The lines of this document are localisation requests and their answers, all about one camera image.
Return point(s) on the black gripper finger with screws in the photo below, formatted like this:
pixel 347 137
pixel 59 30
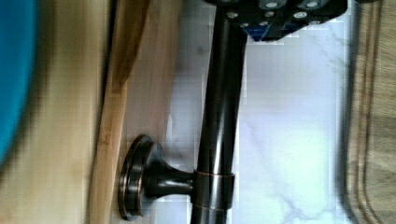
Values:
pixel 271 20

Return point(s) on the wooden drawer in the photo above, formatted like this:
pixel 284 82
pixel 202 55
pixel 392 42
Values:
pixel 139 81

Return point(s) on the dark metal drawer handle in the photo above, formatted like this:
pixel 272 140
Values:
pixel 146 176

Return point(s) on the blue round plate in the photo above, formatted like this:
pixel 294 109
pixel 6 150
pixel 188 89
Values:
pixel 18 19

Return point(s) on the brown wooden tray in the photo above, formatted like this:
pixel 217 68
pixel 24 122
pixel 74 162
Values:
pixel 369 134

